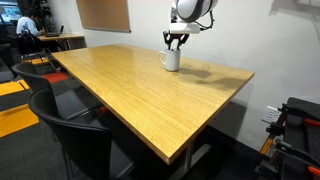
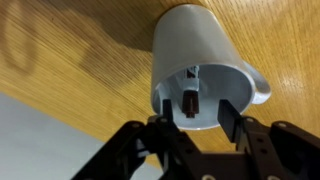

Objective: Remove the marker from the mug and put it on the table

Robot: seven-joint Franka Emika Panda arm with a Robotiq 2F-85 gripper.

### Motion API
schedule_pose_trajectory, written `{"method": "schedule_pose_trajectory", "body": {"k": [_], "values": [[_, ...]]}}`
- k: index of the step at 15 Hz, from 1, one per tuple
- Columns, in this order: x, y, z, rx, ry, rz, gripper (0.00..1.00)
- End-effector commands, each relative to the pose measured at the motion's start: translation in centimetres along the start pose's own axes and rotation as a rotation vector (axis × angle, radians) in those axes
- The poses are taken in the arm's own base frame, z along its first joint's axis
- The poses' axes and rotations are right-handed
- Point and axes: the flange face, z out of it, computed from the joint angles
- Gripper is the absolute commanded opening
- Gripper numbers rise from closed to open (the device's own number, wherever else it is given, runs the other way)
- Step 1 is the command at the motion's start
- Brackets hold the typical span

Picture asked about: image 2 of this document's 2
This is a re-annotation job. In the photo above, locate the white ceramic mug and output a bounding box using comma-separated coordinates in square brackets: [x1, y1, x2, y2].
[150, 3, 272, 131]

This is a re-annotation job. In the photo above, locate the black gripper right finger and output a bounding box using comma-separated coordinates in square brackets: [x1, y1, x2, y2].
[217, 99, 320, 180]

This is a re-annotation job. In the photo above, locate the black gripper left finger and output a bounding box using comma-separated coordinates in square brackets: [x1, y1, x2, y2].
[71, 99, 203, 180]

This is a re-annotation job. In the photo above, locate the black marker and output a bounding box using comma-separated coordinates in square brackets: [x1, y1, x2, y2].
[181, 65, 201, 120]

